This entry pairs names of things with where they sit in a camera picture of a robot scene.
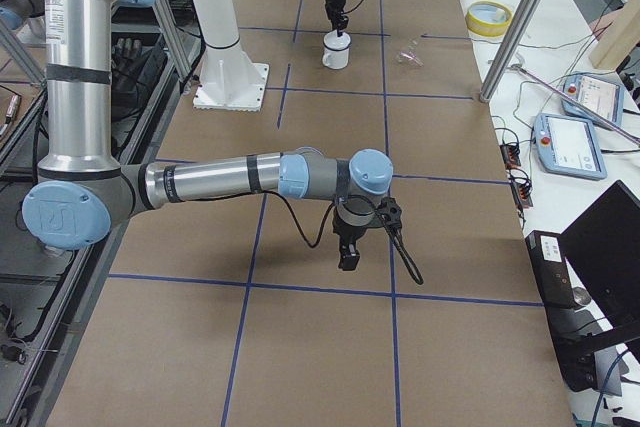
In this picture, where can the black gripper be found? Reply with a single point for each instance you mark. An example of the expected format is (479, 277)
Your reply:
(348, 232)
(333, 2)

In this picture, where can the clear glass funnel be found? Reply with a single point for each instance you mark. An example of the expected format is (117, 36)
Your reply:
(408, 55)

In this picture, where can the white ceramic lid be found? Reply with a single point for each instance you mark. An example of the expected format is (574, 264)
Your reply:
(336, 41)

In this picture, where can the white enamel mug blue rim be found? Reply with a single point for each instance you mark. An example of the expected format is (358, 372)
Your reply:
(335, 60)

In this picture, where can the yellow rimmed blue bowl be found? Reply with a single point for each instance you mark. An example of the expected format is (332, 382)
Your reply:
(488, 18)

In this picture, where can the orange black connector block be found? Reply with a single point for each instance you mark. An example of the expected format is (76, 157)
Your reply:
(511, 155)

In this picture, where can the black box on table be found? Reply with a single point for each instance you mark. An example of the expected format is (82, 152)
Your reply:
(550, 270)

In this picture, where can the near teach pendant tablet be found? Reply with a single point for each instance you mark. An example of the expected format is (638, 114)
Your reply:
(568, 146)

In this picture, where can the teach pendant tablet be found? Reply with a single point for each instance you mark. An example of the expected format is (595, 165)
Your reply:
(568, 146)
(605, 97)

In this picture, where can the white side desk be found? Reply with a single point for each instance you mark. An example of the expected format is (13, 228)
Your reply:
(556, 44)

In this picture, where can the black monitor on desk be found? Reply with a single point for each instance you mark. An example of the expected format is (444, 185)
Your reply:
(602, 247)

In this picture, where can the far teach pendant tablet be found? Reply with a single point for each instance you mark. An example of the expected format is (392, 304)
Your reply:
(605, 97)

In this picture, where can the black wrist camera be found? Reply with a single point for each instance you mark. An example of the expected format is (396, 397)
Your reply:
(390, 213)

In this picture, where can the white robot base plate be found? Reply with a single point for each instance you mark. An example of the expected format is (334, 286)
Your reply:
(228, 79)

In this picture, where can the aluminium frame post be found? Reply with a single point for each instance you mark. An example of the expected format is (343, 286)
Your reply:
(521, 19)

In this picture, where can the wooden post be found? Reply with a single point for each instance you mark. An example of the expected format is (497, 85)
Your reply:
(619, 38)

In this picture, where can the aluminium side rack frame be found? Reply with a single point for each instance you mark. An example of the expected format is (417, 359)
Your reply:
(58, 243)

